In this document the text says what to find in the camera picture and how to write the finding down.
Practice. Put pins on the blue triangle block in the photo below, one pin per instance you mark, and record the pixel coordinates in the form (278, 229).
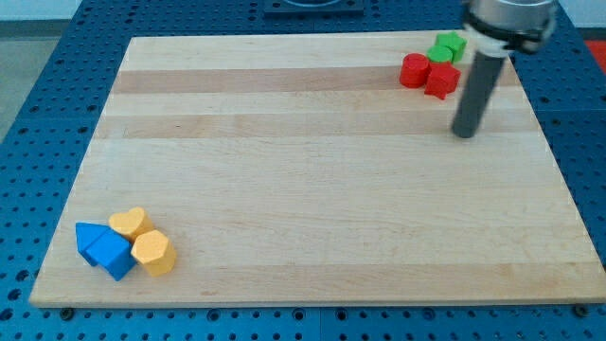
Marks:
(87, 234)

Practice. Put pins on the blue cube block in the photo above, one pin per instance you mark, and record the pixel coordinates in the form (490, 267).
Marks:
(113, 253)

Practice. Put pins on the yellow heart block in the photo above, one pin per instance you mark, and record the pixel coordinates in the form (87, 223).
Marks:
(132, 223)

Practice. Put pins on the yellow hexagon block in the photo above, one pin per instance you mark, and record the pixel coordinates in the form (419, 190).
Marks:
(155, 252)

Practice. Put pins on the green cylinder block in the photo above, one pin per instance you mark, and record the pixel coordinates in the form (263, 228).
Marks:
(439, 54)

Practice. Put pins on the light wooden board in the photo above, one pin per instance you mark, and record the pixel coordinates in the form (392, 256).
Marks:
(295, 170)

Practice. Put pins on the green star block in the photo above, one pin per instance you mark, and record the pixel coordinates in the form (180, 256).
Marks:
(454, 42)

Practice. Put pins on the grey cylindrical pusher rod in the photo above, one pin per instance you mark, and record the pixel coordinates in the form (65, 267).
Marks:
(483, 76)

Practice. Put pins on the red cylinder block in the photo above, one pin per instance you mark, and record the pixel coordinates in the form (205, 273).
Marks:
(415, 69)

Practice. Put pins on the red star block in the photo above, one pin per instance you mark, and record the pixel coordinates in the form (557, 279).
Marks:
(442, 80)

